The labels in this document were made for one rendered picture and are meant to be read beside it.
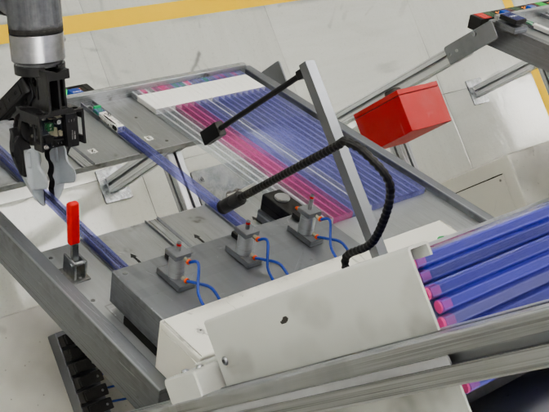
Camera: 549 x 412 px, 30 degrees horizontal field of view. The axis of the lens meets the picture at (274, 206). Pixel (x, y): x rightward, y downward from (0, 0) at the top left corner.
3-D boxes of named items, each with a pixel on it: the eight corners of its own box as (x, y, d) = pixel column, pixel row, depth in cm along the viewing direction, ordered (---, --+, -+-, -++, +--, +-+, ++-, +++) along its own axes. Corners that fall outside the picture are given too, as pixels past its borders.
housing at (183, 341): (149, 410, 126) (159, 319, 119) (419, 297, 155) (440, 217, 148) (187, 451, 121) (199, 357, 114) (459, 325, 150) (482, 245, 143)
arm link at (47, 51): (-2, 32, 143) (51, 24, 148) (2, 64, 144) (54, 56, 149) (24, 39, 138) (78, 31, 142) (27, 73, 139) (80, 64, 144)
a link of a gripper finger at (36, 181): (41, 217, 146) (37, 154, 144) (21, 206, 151) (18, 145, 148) (60, 212, 148) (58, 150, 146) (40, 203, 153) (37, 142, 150)
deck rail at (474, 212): (238, 94, 207) (242, 66, 203) (246, 92, 208) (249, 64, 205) (511, 275, 163) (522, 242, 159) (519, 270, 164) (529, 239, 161)
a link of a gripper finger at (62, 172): (69, 210, 149) (60, 150, 146) (49, 200, 153) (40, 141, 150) (87, 203, 151) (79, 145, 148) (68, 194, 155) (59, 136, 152)
